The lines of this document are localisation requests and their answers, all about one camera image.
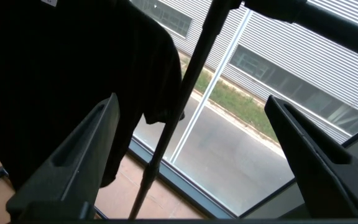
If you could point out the black clothes rack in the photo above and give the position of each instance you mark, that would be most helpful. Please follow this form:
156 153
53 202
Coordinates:
197 62

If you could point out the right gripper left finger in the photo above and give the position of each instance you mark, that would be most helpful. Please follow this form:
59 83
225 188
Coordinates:
82 168

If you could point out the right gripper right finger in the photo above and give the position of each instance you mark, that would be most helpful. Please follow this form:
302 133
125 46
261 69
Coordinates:
315 174

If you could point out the black garment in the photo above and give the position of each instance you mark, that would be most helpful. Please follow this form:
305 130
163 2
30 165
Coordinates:
57 62

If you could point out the window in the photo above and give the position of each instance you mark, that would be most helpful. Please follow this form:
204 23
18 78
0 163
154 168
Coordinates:
228 174

